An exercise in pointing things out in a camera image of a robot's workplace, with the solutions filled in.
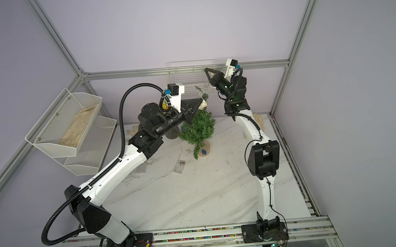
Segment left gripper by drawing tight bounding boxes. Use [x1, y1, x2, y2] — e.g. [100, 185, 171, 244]
[153, 98, 204, 140]

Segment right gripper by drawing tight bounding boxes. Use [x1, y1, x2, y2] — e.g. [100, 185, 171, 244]
[206, 67, 236, 105]

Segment small green christmas tree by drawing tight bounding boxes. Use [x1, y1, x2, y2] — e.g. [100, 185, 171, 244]
[179, 86, 216, 160]

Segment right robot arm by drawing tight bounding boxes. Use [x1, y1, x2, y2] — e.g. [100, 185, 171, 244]
[204, 65, 289, 247]

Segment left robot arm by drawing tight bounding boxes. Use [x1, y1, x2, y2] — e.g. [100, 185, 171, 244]
[69, 98, 203, 247]

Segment white rattan ball ornament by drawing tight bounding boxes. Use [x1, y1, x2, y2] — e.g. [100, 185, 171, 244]
[199, 100, 208, 110]

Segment yellow flowers in vase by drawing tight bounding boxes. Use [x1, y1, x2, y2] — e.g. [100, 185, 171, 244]
[159, 99, 171, 113]

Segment clear battery box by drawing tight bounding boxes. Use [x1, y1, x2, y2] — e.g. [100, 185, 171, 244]
[173, 159, 187, 175]

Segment cream glove right table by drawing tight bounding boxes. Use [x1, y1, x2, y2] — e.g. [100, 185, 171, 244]
[253, 113, 265, 131]

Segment cream glove table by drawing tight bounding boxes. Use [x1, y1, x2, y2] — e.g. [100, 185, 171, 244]
[126, 125, 139, 138]
[253, 113, 265, 131]

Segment cream glove left table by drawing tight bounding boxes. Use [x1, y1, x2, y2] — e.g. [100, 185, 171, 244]
[126, 125, 139, 138]

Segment white mesh lower shelf bin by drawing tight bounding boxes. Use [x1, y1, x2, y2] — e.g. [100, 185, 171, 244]
[63, 116, 117, 176]

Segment white mesh shelf bin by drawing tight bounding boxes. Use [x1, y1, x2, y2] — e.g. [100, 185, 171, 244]
[25, 89, 102, 158]
[63, 116, 117, 176]

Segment cream glove in bin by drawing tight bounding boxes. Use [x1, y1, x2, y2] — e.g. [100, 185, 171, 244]
[59, 104, 98, 148]

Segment white mesh upper shelf bin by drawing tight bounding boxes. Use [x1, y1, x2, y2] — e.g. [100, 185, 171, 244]
[25, 89, 102, 158]

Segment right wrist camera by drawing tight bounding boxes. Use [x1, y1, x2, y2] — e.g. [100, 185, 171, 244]
[224, 58, 240, 81]

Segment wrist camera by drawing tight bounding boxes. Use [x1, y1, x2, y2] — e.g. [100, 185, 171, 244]
[164, 83, 185, 113]
[224, 58, 240, 81]

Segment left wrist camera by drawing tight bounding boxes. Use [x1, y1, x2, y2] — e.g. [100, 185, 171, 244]
[164, 83, 185, 113]

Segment white wire wall basket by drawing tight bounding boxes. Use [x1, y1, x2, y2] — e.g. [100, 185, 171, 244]
[166, 59, 217, 99]

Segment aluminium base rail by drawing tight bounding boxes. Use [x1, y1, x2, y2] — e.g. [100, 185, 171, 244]
[59, 216, 339, 247]

